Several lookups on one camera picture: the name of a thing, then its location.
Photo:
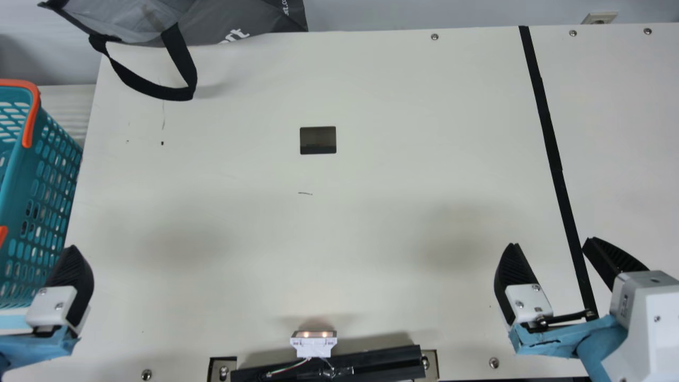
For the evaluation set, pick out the black strip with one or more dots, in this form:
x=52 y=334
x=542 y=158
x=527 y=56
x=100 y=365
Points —
x=551 y=154

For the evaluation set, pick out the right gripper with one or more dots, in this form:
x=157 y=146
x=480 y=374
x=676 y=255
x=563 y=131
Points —
x=583 y=337

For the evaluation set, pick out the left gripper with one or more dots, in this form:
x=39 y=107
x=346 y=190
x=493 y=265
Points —
x=37 y=345

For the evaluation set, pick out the small white light device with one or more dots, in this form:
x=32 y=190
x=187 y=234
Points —
x=313 y=342

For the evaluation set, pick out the wall outlet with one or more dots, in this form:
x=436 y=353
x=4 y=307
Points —
x=599 y=18

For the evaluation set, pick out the teal shopping basket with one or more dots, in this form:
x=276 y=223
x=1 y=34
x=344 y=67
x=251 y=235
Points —
x=48 y=175

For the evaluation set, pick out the small square scanner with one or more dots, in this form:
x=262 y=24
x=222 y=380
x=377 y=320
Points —
x=318 y=140

